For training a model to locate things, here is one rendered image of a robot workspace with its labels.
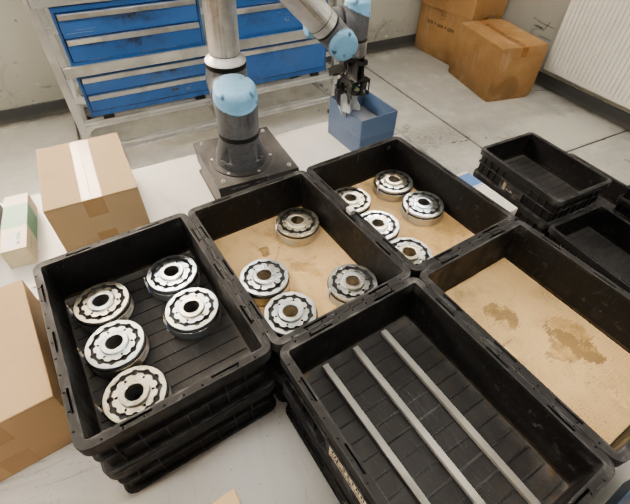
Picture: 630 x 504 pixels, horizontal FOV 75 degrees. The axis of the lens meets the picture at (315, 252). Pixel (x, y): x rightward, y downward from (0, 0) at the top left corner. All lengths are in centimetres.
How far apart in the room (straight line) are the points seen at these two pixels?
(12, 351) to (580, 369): 102
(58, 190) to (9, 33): 237
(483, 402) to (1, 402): 79
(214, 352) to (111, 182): 58
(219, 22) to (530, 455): 115
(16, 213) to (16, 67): 229
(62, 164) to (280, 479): 97
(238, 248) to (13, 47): 279
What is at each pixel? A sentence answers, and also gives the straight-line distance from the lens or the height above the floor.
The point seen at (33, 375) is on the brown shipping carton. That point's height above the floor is 86.
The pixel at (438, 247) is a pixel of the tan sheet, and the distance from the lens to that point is 101.
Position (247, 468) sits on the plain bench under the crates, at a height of 70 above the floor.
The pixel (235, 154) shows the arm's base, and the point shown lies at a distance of 122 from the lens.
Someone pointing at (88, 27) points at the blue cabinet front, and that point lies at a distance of 263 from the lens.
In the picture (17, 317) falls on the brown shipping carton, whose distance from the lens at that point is 97.
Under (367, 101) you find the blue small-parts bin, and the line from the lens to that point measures 164.
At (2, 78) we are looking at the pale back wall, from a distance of 363.
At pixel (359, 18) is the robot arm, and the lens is 134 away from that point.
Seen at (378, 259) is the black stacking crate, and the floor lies 90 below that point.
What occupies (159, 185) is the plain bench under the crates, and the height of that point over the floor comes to 70.
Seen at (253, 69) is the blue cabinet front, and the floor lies 42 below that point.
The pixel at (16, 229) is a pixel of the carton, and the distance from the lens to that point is 134.
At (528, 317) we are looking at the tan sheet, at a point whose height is 83.
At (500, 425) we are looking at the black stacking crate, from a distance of 80.
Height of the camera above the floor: 152
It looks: 46 degrees down
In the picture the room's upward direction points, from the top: 1 degrees clockwise
